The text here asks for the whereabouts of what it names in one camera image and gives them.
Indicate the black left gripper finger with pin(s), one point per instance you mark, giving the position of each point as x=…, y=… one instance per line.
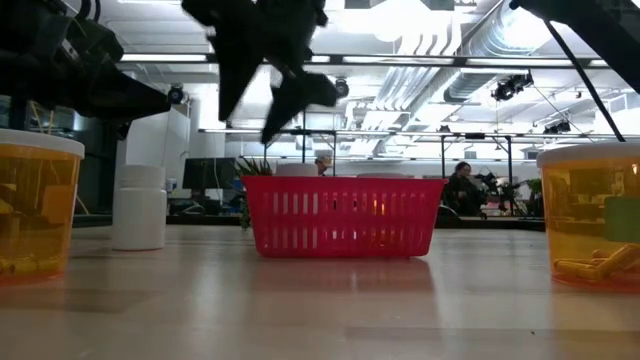
x=300, y=95
x=235, y=70

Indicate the white plastic pill bottle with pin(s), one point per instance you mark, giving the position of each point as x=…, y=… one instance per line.
x=139, y=215

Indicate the orange pill bottle white cap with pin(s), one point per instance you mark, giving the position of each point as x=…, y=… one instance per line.
x=585, y=225
x=35, y=215

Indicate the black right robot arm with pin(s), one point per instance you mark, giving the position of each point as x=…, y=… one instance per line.
x=600, y=30

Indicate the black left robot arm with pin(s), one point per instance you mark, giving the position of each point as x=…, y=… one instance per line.
x=100, y=90

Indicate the red plastic basket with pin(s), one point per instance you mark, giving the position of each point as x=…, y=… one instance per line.
x=345, y=184

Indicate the person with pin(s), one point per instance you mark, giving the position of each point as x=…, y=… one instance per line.
x=462, y=192
x=323, y=164

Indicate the potted succulent black bowl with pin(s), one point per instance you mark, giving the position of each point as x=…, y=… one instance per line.
x=255, y=167

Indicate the black computer monitor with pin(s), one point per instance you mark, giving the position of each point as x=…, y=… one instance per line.
x=209, y=175

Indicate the black ceiling spotlight cluster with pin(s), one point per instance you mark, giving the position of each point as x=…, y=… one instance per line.
x=510, y=86

